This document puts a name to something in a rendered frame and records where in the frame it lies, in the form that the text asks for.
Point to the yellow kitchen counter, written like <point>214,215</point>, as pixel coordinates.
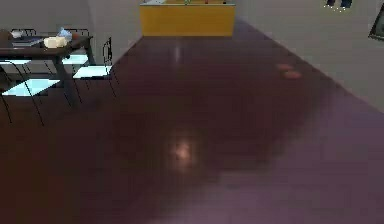
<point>187,20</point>

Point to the red apple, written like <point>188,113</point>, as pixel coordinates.
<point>76,35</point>

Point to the pale blue crumpled bag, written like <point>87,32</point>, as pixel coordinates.
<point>64,33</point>

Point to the cream loaf of bread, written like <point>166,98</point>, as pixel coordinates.
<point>54,42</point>

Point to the dark dining table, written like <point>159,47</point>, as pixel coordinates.
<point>40,52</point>

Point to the dark blue book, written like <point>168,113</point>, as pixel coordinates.
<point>26,41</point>

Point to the dark blue wall hanging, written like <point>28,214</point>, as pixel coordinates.
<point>338,3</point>

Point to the dark framed wall picture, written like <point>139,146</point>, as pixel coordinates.
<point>378,26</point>

